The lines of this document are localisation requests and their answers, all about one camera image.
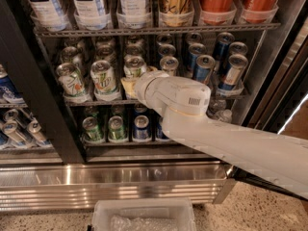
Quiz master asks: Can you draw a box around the second row 7up can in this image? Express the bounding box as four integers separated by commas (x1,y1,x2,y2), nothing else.
61,46,86,75
95,45,116,65
124,44,143,59

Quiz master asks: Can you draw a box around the second row middle 7up can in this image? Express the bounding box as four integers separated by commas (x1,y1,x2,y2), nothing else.
95,45,116,65

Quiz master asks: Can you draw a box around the compartment can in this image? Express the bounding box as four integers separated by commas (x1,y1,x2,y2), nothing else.
2,121,32,146
27,120,51,146

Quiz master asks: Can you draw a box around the middle tea bottle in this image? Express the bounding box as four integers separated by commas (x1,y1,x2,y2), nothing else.
73,0,108,31

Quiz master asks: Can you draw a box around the rear right red bull can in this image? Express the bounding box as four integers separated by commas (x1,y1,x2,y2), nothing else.
228,41,248,57

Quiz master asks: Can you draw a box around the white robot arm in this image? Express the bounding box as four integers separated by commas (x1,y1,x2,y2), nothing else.
122,70,308,199

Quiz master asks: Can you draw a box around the tea bottle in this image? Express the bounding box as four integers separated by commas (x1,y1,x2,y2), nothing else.
117,0,151,29
73,0,108,31
28,0,68,32

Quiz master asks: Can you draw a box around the gold drink can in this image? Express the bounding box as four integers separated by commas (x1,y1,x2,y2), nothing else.
161,0,192,27

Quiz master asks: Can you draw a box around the blue can left compartment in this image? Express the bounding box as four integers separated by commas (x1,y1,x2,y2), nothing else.
0,64,24,104

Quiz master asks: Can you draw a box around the front clear water bottle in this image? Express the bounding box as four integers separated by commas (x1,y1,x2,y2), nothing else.
214,110,232,123

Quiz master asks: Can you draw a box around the left coca cola can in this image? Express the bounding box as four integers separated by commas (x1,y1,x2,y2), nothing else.
199,0,233,25

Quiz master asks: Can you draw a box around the tall blue red bull can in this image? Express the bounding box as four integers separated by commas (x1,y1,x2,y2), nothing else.
213,32,235,72

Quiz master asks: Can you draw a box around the second row left 7up can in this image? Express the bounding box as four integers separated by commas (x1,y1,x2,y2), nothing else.
61,46,86,75

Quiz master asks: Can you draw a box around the left compartment lower can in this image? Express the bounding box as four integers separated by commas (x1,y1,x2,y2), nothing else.
2,121,32,146

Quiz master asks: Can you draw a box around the coca cola can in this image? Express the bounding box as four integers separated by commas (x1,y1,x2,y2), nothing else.
199,0,233,25
243,0,277,23

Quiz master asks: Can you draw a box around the green can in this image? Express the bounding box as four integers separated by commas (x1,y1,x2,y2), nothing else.
108,115,127,141
82,116,104,142

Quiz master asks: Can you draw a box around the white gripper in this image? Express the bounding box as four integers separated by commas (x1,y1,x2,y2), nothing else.
121,66,169,109

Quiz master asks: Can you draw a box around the clear plastic bin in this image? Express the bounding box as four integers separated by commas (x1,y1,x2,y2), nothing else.
91,197,196,231

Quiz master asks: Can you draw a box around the rear clear water bottle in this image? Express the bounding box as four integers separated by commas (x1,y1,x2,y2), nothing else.
208,99,226,116

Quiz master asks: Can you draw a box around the right front red bull can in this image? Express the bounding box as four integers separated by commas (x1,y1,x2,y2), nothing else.
218,54,248,90

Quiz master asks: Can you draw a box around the left green can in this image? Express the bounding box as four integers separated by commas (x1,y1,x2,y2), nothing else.
82,116,104,142

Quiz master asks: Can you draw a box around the left blue pepsi can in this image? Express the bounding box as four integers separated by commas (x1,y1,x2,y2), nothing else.
133,115,151,141

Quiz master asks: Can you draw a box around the clear water bottle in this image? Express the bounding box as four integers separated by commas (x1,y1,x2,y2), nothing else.
214,110,232,123
208,99,226,116

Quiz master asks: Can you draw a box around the steel fridge base grille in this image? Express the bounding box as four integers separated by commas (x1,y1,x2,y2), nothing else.
0,162,236,212

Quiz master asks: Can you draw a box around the silver red bull can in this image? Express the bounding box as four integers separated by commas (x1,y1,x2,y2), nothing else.
160,56,179,76
158,44,176,59

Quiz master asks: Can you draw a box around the left tea bottle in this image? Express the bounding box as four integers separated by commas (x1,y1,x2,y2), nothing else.
28,0,68,32

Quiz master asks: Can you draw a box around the right coca cola can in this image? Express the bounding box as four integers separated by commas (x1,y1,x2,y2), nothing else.
243,0,277,23

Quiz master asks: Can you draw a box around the blue pepsi can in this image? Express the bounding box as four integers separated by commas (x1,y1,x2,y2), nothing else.
156,117,168,141
133,115,151,141

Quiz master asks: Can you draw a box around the front blue red bull can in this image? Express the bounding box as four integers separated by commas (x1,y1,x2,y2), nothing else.
192,55,216,85

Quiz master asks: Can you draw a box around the front silver red bull can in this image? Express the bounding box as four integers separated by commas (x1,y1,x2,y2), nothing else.
160,56,179,76

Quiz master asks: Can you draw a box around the fridge glass door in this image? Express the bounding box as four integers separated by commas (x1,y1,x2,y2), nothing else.
233,18,308,133

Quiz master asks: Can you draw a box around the middle blue pepsi can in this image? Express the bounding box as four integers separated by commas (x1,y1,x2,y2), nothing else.
156,117,168,141

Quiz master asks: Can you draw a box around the black fridge center post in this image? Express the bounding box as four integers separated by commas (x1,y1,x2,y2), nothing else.
0,0,86,164

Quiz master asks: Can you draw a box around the left compartment right can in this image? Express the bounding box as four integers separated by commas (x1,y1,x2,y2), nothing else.
27,120,51,146

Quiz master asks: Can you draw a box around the right green can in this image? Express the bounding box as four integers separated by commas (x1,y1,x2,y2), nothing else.
108,115,127,141

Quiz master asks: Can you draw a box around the right tea bottle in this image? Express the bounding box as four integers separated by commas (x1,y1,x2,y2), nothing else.
117,0,151,29

